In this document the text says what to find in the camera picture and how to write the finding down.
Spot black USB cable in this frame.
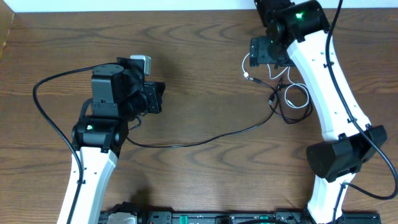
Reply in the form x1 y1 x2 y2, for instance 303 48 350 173
267 81 313 124
119 76 284 149

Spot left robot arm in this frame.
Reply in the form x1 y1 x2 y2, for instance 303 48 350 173
58 55 165 223

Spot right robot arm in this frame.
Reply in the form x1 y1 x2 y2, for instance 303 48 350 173
250 1 387 223

